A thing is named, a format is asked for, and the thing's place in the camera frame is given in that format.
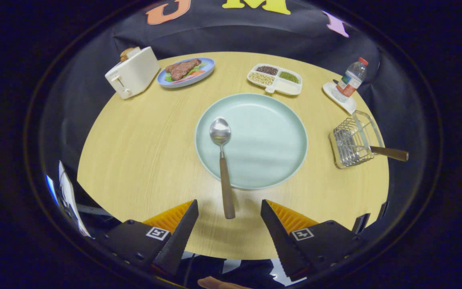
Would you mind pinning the brown steak with vegetables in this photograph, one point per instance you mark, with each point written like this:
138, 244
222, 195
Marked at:
181, 69

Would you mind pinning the blue oval plate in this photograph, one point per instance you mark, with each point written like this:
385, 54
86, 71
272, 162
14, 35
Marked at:
187, 83

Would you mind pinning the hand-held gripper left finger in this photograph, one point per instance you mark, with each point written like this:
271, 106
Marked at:
175, 245

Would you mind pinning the white divided snack tray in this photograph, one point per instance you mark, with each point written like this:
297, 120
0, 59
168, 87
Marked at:
287, 87

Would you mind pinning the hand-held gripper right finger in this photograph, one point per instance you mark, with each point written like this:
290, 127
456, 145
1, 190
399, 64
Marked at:
283, 245

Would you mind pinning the pile of dark brown beans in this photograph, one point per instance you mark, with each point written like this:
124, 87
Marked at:
267, 70

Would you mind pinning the pile of green beans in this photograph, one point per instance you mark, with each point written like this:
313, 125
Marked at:
289, 77

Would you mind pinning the white square coaster dish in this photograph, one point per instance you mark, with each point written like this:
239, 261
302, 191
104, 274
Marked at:
345, 105

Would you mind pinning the pale green round plate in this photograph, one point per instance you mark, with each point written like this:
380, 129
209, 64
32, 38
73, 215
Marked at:
263, 152

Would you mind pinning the pile of yellow soybeans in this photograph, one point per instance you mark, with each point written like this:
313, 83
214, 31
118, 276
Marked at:
261, 78

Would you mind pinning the toasted bread slice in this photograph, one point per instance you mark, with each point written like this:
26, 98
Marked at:
126, 53

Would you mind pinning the white toaster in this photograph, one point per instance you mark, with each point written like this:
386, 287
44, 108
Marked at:
134, 74

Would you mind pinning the clear water bottle red cap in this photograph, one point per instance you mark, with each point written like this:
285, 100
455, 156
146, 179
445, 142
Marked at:
351, 80

